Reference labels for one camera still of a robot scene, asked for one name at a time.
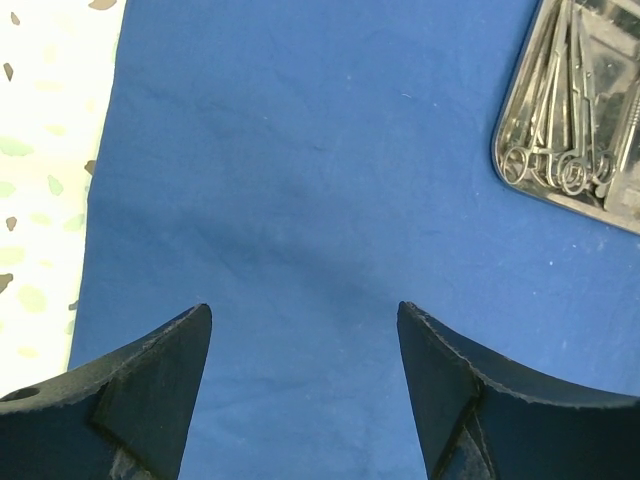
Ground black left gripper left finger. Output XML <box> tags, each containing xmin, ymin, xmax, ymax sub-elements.
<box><xmin>1</xmin><ymin>304</ymin><xmax>212</xmax><ymax>479</ymax></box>

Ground steel scalpel handle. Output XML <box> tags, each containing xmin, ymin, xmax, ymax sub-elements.
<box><xmin>596</xmin><ymin>77</ymin><xmax>639</xmax><ymax>200</ymax></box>

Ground blue surgical drape cloth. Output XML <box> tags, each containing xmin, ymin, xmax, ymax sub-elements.
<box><xmin>71</xmin><ymin>1</ymin><xmax>639</xmax><ymax>479</ymax></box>

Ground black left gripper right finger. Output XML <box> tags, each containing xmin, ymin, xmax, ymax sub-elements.
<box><xmin>397</xmin><ymin>302</ymin><xmax>639</xmax><ymax>479</ymax></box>

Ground steel surgical scissors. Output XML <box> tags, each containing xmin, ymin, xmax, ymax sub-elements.
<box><xmin>558</xmin><ymin>1</ymin><xmax>611</xmax><ymax>196</ymax></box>

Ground steel instrument tray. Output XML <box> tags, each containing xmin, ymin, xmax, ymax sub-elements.
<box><xmin>492</xmin><ymin>0</ymin><xmax>639</xmax><ymax>233</ymax></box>

